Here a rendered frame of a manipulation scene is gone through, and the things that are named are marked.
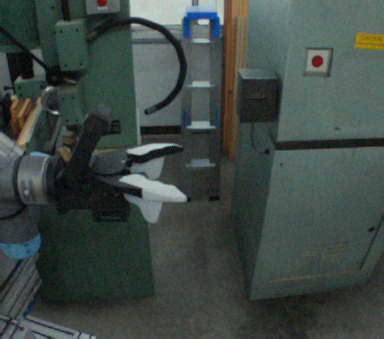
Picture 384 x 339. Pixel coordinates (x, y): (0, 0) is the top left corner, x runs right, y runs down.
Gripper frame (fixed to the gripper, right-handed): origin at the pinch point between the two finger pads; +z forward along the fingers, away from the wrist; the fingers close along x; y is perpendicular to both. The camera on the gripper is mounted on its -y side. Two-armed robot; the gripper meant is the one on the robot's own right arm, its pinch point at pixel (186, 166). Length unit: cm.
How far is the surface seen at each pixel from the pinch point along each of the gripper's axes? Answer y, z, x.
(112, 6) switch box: -20, -20, -66
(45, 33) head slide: -12, -45, -75
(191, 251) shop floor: 110, 6, -109
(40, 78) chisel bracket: 6, -51, -82
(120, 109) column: 17, -21, -78
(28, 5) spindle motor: -22, -50, -74
